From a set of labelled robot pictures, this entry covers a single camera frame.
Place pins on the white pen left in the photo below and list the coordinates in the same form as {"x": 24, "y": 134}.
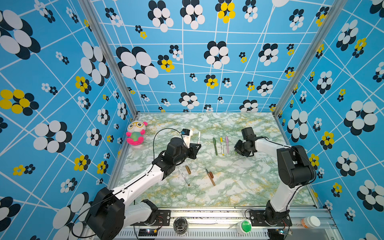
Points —
{"x": 184, "y": 177}

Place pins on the aluminium frame post right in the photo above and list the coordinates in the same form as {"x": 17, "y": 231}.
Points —
{"x": 323, "y": 31}

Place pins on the clear glass jar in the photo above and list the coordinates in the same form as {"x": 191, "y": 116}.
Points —
{"x": 180, "y": 225}

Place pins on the pink white plush toy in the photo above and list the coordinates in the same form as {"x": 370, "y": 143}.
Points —
{"x": 135, "y": 133}

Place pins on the aluminium frame post left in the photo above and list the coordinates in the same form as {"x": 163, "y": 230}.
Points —
{"x": 91, "y": 16}

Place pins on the aluminium frame post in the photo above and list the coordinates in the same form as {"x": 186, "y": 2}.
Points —
{"x": 91, "y": 16}
{"x": 323, "y": 31}

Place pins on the aluminium front rail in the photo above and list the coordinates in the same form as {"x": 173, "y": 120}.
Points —
{"x": 220, "y": 224}

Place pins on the white pill bottle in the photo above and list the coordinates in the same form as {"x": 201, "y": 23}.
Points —
{"x": 310, "y": 222}

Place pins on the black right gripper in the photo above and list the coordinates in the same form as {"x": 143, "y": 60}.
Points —
{"x": 236, "y": 148}

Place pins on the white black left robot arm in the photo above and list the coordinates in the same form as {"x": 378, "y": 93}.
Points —
{"x": 113, "y": 210}

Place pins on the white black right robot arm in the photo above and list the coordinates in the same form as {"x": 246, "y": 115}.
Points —
{"x": 294, "y": 169}

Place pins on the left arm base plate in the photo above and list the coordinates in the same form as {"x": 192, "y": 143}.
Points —
{"x": 157, "y": 218}

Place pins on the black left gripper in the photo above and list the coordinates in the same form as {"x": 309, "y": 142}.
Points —
{"x": 194, "y": 153}

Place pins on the dark green pen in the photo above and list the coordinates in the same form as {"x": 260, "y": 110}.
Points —
{"x": 215, "y": 146}

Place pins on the pink pen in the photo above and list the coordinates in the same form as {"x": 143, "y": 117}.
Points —
{"x": 227, "y": 145}

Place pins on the green push button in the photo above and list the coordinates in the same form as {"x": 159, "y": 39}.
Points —
{"x": 243, "y": 227}

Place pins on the white pen yellow end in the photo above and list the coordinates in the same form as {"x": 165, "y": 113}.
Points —
{"x": 222, "y": 146}

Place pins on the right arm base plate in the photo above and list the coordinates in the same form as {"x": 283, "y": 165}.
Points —
{"x": 259, "y": 218}

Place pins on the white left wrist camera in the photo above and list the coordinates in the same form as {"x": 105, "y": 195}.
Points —
{"x": 186, "y": 136}

